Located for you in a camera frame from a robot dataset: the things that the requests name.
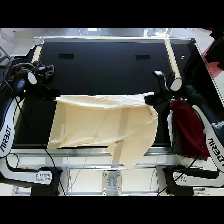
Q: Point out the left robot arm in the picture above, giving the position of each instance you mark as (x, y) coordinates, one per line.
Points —
(7, 130)

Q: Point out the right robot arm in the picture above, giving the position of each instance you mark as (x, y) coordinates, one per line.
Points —
(213, 135)

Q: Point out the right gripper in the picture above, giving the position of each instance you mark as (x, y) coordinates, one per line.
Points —
(159, 99)

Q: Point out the dark red garment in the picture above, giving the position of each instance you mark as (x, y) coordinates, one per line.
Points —
(187, 125)

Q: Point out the silver frame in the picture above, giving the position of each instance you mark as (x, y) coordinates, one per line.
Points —
(111, 180)

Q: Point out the cream shirt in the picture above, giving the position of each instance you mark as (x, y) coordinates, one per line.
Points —
(100, 125)

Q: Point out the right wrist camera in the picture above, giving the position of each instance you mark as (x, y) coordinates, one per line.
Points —
(160, 81)

